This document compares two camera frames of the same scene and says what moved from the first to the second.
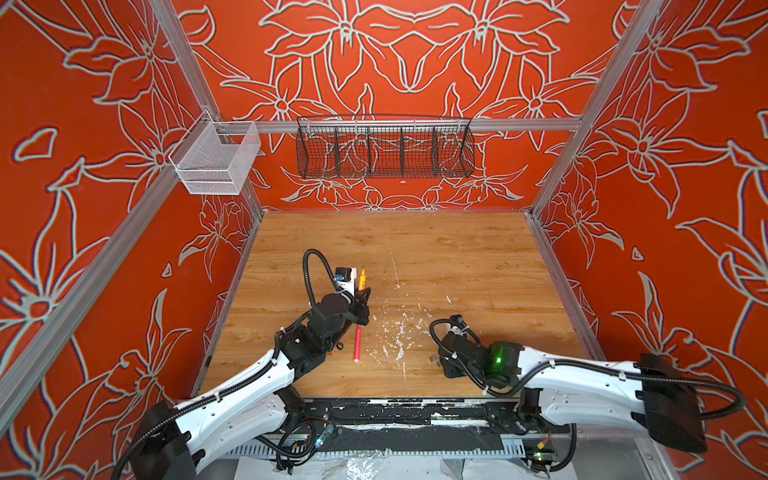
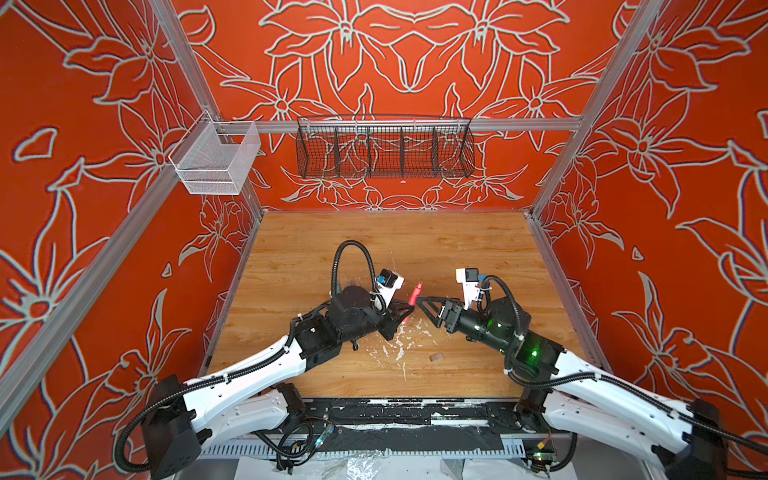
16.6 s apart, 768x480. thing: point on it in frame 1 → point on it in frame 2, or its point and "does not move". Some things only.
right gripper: (448, 351) → (449, 314)
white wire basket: (215, 157) does not move
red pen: (357, 343) → (412, 299)
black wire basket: (376, 147) does not move
